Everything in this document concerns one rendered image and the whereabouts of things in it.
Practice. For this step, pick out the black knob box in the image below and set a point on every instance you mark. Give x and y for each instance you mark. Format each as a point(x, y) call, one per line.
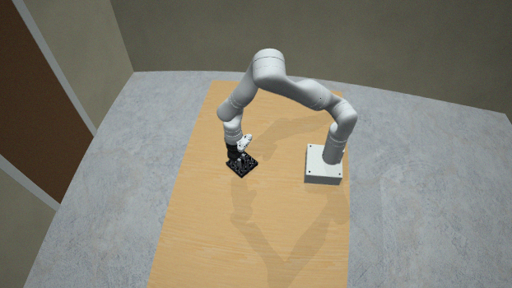
point(250, 163)

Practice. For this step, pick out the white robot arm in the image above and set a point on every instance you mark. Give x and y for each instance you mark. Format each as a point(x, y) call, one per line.
point(269, 74)

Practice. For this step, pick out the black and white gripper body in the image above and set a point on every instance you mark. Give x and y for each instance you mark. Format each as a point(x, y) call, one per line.
point(236, 145)

